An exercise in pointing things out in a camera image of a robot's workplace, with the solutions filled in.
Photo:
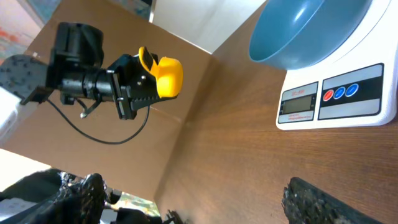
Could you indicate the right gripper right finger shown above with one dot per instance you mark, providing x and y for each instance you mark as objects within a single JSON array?
[{"x": 303, "y": 203}]

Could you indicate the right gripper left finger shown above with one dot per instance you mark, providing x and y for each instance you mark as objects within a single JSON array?
[{"x": 59, "y": 197}]

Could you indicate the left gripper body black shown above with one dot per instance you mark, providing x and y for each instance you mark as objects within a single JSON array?
[{"x": 121, "y": 72}]

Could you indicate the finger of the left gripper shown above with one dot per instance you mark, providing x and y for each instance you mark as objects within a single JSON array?
[
  {"x": 149, "y": 62},
  {"x": 141, "y": 102}
]

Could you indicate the yellow measuring scoop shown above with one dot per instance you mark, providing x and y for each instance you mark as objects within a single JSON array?
[{"x": 170, "y": 78}]

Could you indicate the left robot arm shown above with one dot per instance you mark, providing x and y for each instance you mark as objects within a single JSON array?
[{"x": 75, "y": 69}]

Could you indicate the white digital kitchen scale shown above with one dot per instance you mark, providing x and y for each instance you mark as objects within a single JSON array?
[{"x": 354, "y": 86}]

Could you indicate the blue plastic bowl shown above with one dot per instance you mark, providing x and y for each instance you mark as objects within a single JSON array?
[{"x": 294, "y": 34}]

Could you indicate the brown cardboard box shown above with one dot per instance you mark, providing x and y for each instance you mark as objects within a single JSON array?
[{"x": 131, "y": 155}]

